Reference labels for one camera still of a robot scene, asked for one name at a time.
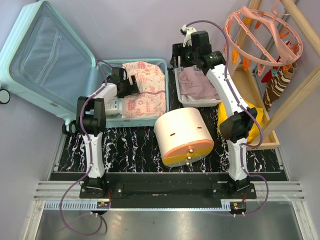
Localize purple cable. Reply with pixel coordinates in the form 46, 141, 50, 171
184, 19, 270, 218
58, 59, 108, 236

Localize white round drum box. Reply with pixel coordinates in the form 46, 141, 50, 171
154, 107, 214, 167

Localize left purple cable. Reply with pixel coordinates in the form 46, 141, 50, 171
58, 59, 108, 236

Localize cream pink-print cloth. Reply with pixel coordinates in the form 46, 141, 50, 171
122, 61, 167, 119

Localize brown striped cloth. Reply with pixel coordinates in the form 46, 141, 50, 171
262, 62, 298, 112

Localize wooden tray base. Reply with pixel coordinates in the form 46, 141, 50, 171
232, 63, 280, 150

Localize light purple knit top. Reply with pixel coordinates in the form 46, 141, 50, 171
178, 67, 220, 100

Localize yellow cloth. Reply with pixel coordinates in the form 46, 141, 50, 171
217, 100, 264, 144

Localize black marble pattern mat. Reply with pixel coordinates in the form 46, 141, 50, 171
53, 68, 284, 174

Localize white toiletry pack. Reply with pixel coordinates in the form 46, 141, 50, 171
104, 98, 127, 116

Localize wooden hanger rack frame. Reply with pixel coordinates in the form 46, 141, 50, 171
236, 0, 320, 148

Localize white shirt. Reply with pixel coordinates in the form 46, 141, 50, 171
181, 94, 216, 102

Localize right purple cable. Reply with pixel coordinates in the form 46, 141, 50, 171
184, 19, 270, 218

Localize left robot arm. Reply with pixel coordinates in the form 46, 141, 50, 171
75, 67, 139, 198

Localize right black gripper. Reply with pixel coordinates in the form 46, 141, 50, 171
169, 43, 198, 69

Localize white perforated plastic basket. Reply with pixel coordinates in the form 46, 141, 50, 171
174, 66, 221, 108

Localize pink round clip hanger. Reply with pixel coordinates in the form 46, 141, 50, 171
224, 6, 304, 76

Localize light blue hard-shell suitcase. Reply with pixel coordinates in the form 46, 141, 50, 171
0, 0, 169, 135

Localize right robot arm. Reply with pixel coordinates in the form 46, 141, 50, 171
170, 27, 258, 199

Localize red cloth item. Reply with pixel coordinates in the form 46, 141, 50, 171
261, 69, 274, 83

